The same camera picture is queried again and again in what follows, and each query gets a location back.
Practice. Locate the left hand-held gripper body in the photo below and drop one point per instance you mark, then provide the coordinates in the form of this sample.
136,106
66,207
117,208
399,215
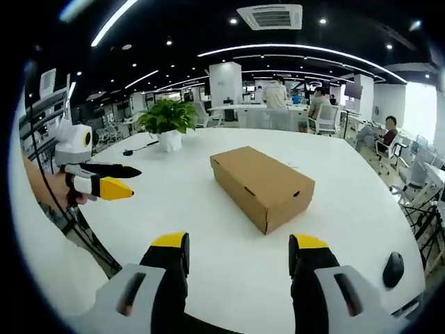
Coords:
73,144

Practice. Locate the black computer mouse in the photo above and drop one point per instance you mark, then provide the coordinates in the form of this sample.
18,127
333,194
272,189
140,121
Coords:
393,269

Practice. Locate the dark wall monitor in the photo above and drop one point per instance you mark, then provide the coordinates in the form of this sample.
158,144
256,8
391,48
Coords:
353,91

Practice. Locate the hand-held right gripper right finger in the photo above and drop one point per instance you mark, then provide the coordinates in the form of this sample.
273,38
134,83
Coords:
323,288

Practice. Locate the ceiling air conditioner vent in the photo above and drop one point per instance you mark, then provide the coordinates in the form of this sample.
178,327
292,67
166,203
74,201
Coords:
270,16

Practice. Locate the green potted plant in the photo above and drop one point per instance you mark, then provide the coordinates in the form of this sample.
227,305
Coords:
167,120

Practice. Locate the person's left hand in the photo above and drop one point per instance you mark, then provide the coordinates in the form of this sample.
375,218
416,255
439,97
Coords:
69,189

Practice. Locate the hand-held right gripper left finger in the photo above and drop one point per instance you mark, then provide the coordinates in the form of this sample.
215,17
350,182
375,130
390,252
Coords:
146,288

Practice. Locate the small black desk object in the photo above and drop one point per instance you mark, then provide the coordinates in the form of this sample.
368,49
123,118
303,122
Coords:
129,152

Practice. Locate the white square pillar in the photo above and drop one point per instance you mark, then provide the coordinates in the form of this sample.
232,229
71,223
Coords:
225,83

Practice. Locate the brown cardboard shoe box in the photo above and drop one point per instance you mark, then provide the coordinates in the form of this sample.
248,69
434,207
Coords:
261,184

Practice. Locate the white mesh office chair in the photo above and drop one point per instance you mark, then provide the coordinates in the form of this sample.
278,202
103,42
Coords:
327,118
391,153
415,177

